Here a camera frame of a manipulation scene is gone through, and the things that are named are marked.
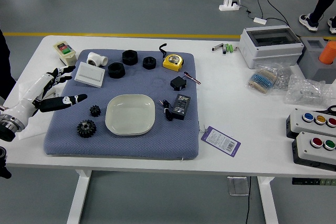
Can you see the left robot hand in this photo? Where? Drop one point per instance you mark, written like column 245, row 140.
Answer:
column 29, row 95

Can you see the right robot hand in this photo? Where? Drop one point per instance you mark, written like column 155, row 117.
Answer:
column 5, row 173

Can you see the large black gear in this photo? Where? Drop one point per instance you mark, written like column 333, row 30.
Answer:
column 86, row 128

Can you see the small black gear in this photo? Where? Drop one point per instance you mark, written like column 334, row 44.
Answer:
column 95, row 110

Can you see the large black plastic nut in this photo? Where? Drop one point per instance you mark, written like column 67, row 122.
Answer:
column 129, row 58
column 115, row 70

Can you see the small black plastic nut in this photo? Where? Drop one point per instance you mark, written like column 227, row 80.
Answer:
column 149, row 63

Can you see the grey box under table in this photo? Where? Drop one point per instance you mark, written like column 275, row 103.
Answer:
column 237, row 186

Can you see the blue-yellow-red button box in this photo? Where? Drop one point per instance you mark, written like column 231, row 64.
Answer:
column 296, row 124

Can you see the red-green button box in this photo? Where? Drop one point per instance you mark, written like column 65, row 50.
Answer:
column 304, row 150

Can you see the person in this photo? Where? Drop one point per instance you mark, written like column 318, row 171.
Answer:
column 5, row 58
column 323, row 1

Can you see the white pipe tee fitting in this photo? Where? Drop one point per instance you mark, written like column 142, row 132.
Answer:
column 95, row 58

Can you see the white table leg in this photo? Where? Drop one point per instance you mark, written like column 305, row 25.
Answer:
column 269, row 203
column 78, row 197

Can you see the white square plate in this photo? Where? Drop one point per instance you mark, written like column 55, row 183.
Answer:
column 128, row 116

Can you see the blue-grey cushion mat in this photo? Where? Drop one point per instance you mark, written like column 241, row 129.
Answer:
column 147, row 140

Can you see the yellow tape measure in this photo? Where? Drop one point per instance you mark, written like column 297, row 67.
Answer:
column 172, row 61

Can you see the black digital display module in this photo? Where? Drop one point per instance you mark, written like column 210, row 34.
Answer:
column 180, row 106

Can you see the purple product tag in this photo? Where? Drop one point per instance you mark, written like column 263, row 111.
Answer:
column 220, row 141

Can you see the black marker pen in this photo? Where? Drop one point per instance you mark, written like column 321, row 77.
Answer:
column 225, row 48

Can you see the green battery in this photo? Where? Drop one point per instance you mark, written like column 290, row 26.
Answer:
column 231, row 48
column 228, row 48

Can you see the white power strip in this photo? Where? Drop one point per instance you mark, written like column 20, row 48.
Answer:
column 226, row 7

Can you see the bag of resistors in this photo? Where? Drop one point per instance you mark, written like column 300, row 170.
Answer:
column 262, row 79

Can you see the white power adapter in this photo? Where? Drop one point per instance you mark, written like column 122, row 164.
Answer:
column 260, row 20

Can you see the clear bag of screws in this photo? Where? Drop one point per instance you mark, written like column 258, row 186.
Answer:
column 283, row 77

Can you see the bubble wrap bag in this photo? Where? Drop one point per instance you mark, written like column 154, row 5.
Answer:
column 307, row 91

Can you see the grey block holder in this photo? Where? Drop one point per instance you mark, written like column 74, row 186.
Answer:
column 312, row 69

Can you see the table height control panel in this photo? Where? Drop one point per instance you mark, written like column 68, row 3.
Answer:
column 312, row 181

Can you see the orange cylinder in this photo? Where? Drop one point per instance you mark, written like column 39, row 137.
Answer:
column 328, row 53

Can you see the cream red-green switch box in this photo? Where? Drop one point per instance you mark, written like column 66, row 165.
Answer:
column 63, row 49

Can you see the white wall switch panel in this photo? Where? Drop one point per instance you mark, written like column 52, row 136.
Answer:
column 89, row 74

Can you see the grey electrical enclosure box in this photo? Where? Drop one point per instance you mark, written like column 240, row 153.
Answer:
column 270, row 53

